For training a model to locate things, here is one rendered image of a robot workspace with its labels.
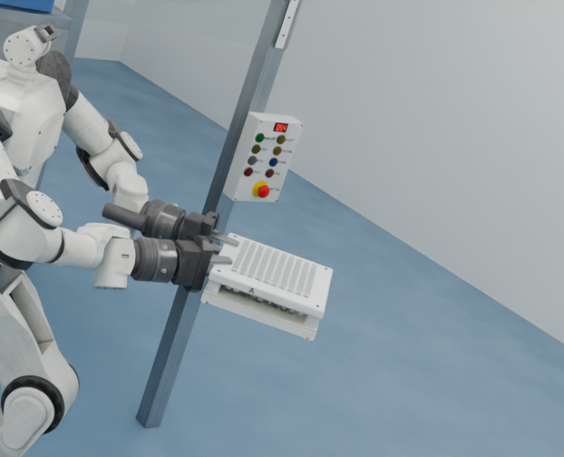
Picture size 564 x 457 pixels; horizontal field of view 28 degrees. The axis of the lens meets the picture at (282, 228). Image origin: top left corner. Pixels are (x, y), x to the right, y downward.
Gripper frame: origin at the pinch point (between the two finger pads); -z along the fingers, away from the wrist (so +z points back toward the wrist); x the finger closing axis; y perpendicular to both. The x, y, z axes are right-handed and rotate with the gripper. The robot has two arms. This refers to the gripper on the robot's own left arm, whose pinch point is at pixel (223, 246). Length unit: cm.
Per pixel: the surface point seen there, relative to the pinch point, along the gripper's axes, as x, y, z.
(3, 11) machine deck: -25, -28, 75
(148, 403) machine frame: 95, -87, 26
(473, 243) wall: 86, -340, -57
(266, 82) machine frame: -16, -88, 20
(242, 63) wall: 61, -437, 109
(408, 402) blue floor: 105, -179, -53
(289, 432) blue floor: 104, -120, -17
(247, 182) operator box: 13, -84, 16
